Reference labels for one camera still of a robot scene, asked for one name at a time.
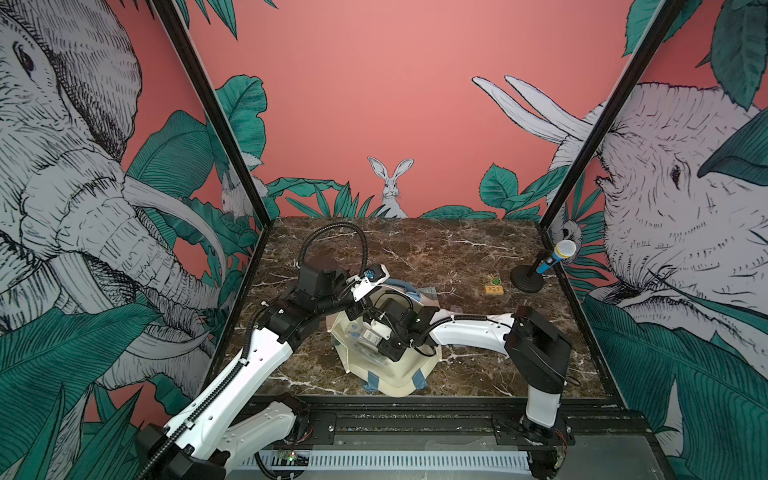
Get cream canvas tote bag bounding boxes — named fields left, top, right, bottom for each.
left=326, top=280, right=442, bottom=397

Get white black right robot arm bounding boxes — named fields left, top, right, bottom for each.
left=362, top=298, right=572, bottom=437

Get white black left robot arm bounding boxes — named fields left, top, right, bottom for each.
left=136, top=263, right=372, bottom=479

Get small wooden toy block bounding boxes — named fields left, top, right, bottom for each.
left=484, top=276, right=504, bottom=296

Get blue microphone on black stand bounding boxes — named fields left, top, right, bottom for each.
left=510, top=239, right=577, bottom=293

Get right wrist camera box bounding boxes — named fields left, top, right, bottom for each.
left=361, top=322, right=391, bottom=349

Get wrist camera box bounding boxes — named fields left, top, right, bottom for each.
left=351, top=264, right=390, bottom=302
left=361, top=322, right=391, bottom=349

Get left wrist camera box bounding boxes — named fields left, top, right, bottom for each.
left=351, top=264, right=390, bottom=302

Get black corrugated left cable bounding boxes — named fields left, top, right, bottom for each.
left=298, top=221, right=370, bottom=277

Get black front mounting rail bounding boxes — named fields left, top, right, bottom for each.
left=239, top=394, right=652, bottom=448

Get white perforated cable tray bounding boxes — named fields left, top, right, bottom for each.
left=259, top=450, right=531, bottom=475

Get black left frame post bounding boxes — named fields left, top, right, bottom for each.
left=151, top=0, right=272, bottom=230

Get black frame post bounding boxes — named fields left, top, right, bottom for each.
left=538, top=0, right=686, bottom=232
left=151, top=0, right=272, bottom=230

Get black right frame post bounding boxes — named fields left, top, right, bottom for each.
left=538, top=0, right=686, bottom=232

